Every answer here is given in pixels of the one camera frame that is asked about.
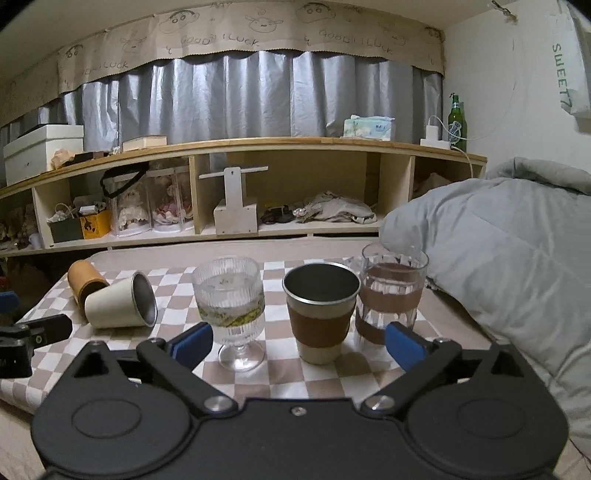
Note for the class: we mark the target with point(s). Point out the white wooden stand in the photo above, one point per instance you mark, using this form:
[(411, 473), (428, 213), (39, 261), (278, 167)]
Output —
[(234, 207)]

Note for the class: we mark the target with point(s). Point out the dark green box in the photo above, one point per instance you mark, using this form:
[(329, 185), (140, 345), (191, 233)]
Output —
[(66, 230)]

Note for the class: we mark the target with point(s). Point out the checkered beige white cloth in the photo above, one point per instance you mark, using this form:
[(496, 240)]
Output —
[(277, 369)]

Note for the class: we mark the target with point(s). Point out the beige printed valance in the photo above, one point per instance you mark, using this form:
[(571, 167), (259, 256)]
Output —
[(240, 37)]

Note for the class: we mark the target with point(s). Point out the white bag with green print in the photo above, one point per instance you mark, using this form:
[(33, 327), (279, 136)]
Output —
[(570, 60)]

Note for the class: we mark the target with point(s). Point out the small black items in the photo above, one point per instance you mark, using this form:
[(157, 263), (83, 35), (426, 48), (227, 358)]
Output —
[(277, 214)]

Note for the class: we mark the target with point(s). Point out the green glass bottle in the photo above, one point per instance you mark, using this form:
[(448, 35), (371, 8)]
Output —
[(457, 127)]

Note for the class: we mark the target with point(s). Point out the cream cup with steel inside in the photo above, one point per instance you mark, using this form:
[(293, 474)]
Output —
[(115, 304)]

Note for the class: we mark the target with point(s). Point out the white charger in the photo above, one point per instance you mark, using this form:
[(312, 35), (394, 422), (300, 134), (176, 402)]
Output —
[(435, 129)]

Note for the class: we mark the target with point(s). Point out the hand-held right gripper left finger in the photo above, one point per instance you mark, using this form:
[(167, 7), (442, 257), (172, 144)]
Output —
[(190, 345)]

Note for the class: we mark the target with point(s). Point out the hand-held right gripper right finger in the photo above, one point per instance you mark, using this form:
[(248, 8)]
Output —
[(404, 347)]

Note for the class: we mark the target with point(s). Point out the tissue pack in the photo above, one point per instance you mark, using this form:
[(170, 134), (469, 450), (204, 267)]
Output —
[(368, 128)]

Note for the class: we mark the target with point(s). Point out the clear glass with brown sleeve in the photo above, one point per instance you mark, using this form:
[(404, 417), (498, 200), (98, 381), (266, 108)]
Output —
[(392, 290)]

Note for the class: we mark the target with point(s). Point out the grey duvet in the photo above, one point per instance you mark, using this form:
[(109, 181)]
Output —
[(498, 258)]

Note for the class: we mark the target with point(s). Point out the steel cup with brown sleeve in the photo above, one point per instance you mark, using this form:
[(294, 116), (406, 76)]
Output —
[(321, 318)]

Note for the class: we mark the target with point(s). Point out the wooden shelf unit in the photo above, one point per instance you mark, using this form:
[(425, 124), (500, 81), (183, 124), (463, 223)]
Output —
[(295, 152)]

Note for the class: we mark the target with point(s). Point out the small wooden box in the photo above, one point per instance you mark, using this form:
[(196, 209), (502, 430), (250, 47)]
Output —
[(144, 143)]

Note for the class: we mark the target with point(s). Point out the yellow box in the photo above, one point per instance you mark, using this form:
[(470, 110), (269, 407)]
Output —
[(96, 225)]

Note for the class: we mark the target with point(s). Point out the white power strip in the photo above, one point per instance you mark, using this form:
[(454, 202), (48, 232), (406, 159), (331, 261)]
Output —
[(435, 143)]

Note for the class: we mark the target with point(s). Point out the crumpled beige cloth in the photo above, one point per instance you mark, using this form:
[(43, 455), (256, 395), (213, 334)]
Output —
[(339, 207)]

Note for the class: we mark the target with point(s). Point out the grey curtain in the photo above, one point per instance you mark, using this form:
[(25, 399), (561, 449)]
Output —
[(258, 97)]

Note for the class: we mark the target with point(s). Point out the white storage box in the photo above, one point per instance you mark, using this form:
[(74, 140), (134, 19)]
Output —
[(44, 152)]

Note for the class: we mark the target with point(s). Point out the ribbed glass goblet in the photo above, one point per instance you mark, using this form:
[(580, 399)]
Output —
[(228, 295)]

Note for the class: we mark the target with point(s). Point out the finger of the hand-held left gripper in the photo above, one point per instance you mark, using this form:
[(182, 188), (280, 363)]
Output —
[(8, 302), (48, 327)]

